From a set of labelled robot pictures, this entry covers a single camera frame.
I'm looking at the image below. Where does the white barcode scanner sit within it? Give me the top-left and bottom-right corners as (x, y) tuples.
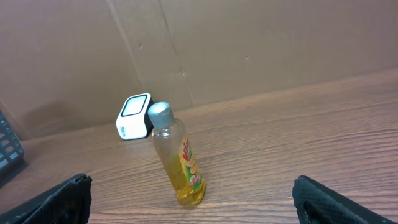
(116, 93), (154, 141)

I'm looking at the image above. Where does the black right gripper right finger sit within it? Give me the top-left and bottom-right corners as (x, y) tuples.
(292, 175), (397, 224)

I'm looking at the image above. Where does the dark grey mesh plastic basket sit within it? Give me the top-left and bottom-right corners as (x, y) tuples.
(0, 112), (27, 187)

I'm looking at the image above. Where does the yellow liquid bottle grey cap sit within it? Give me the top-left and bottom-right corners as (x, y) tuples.
(148, 101), (206, 206)

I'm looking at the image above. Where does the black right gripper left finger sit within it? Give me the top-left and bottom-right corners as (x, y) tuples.
(1, 173), (92, 224)

